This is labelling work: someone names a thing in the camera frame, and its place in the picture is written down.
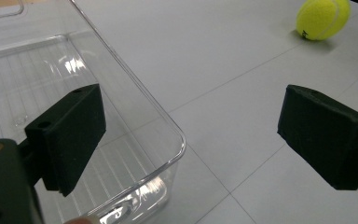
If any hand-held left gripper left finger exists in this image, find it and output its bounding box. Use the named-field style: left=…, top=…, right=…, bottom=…
left=24, top=83, right=107, bottom=198

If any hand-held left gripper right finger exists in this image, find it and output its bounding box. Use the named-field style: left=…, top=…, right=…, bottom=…
left=277, top=83, right=358, bottom=190

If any clear plastic container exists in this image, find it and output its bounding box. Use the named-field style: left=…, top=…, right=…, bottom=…
left=0, top=0, right=187, bottom=224

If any yellow tennis ball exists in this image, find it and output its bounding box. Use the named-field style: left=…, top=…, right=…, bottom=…
left=296, top=0, right=352, bottom=41

